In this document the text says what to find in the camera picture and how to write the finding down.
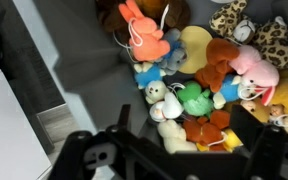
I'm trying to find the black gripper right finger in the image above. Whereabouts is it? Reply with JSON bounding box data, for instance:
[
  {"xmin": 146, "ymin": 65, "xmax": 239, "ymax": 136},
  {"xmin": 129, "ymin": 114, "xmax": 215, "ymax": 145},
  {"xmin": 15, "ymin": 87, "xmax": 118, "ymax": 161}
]
[{"xmin": 229, "ymin": 104, "xmax": 288, "ymax": 180}]

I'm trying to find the green plush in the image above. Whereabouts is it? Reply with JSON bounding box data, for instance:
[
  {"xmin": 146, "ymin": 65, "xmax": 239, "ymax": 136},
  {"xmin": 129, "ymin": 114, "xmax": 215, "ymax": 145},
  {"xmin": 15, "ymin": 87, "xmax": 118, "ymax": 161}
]
[{"xmin": 176, "ymin": 81, "xmax": 215, "ymax": 118}]

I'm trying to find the orange bunny plush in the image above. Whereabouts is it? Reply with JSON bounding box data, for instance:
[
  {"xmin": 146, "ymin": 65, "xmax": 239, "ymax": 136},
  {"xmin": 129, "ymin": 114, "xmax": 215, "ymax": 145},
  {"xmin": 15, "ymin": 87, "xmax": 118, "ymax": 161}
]
[{"xmin": 118, "ymin": 0, "xmax": 171, "ymax": 63}]

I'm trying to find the grey plastic toy bin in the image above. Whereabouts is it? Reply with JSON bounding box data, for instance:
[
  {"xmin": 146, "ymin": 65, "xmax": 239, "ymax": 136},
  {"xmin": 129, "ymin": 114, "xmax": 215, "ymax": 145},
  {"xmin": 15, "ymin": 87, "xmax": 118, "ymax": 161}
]
[{"xmin": 12, "ymin": 0, "xmax": 288, "ymax": 180}]

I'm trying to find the yellow round disc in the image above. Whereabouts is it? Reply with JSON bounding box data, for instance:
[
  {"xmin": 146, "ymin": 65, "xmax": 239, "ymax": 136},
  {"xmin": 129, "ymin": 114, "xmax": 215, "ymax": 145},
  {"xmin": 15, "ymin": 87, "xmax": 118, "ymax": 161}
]
[{"xmin": 178, "ymin": 25, "xmax": 214, "ymax": 75}]

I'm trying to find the rust brown plush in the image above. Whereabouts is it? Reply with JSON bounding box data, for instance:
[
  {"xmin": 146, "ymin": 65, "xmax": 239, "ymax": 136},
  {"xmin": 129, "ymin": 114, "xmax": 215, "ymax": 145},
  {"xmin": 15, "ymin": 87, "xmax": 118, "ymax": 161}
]
[{"xmin": 194, "ymin": 37, "xmax": 241, "ymax": 94}]

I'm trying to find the blue plush with cream feet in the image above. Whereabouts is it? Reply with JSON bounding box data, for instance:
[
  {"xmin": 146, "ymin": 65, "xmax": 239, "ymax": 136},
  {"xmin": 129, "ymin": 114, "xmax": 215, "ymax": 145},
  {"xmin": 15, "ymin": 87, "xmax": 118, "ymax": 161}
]
[{"xmin": 212, "ymin": 74, "xmax": 244, "ymax": 110}]

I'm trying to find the blue white plush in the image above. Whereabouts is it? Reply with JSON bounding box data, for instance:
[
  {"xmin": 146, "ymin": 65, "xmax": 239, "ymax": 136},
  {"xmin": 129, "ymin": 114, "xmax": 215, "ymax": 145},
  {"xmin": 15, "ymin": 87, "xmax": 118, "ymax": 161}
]
[{"xmin": 133, "ymin": 61, "xmax": 167, "ymax": 90}]

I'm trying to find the small cream bear plush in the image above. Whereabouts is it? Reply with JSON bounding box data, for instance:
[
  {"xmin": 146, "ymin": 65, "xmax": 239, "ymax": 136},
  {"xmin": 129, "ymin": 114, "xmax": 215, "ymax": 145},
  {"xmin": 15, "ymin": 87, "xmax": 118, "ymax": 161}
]
[{"xmin": 144, "ymin": 79, "xmax": 170, "ymax": 105}]

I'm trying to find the white round plush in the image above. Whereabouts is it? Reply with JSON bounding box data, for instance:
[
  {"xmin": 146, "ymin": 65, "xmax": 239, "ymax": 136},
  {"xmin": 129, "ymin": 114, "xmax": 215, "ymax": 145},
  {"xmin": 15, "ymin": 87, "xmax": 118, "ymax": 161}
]
[{"xmin": 149, "ymin": 92, "xmax": 185, "ymax": 123}]

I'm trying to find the leopard print plush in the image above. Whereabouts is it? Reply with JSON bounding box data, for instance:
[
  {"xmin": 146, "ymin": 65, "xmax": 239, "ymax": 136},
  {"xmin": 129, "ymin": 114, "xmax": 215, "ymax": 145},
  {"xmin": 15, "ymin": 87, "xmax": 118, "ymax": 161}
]
[{"xmin": 209, "ymin": 0, "xmax": 288, "ymax": 70}]

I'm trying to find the grey blue plush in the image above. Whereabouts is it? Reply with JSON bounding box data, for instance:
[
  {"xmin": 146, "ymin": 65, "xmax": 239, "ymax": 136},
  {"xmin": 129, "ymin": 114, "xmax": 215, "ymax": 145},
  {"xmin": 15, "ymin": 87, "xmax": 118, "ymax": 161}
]
[{"xmin": 159, "ymin": 27, "xmax": 189, "ymax": 77}]

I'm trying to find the dark brown bear plush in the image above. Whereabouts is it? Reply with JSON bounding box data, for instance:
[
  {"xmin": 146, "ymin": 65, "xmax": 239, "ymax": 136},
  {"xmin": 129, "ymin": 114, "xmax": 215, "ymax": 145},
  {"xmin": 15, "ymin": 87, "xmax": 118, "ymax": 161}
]
[{"xmin": 96, "ymin": 0, "xmax": 192, "ymax": 34}]

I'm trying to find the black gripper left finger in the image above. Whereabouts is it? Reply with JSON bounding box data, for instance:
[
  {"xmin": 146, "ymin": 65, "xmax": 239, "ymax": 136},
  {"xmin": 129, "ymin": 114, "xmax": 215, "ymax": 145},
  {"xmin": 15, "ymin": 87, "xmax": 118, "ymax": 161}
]
[{"xmin": 106, "ymin": 103, "xmax": 172, "ymax": 168}]

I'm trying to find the red brown plush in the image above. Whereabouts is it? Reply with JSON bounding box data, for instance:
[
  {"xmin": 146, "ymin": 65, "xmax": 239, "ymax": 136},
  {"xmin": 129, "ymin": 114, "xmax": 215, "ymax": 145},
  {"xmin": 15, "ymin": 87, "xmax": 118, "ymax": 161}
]
[{"xmin": 182, "ymin": 109, "xmax": 232, "ymax": 147}]

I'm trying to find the white cabinet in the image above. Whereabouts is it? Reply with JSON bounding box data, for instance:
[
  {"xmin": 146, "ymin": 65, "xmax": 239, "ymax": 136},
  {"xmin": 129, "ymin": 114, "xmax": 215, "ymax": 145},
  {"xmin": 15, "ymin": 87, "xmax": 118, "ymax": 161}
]
[{"xmin": 0, "ymin": 68, "xmax": 54, "ymax": 180}]

